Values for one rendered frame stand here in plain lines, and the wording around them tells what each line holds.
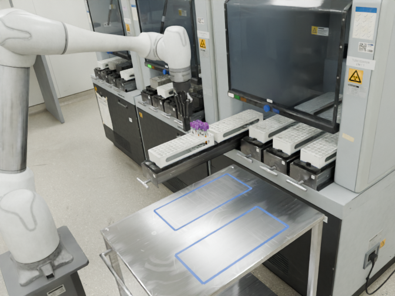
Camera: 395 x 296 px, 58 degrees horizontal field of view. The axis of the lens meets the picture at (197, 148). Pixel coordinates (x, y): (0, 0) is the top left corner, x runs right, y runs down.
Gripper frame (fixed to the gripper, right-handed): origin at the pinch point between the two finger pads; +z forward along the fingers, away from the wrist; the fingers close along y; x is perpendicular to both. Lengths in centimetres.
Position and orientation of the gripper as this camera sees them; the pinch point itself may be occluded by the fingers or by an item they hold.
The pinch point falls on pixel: (186, 123)
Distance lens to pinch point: 160.2
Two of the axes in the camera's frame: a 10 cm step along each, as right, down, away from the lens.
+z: 0.9, 8.7, 4.9
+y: 5.9, 3.5, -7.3
